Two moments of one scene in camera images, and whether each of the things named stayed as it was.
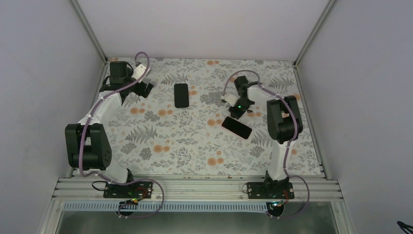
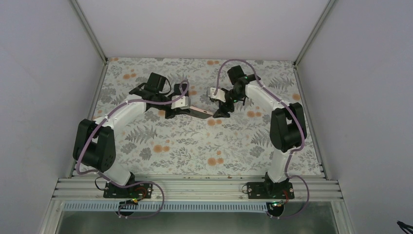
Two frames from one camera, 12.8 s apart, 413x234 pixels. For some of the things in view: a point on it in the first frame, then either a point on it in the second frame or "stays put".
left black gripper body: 141,88 → 172,110
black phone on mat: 181,95 stays put
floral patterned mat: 176,129 stays put
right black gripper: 237,111 → 222,107
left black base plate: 138,189 stays put
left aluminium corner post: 89,31 stays put
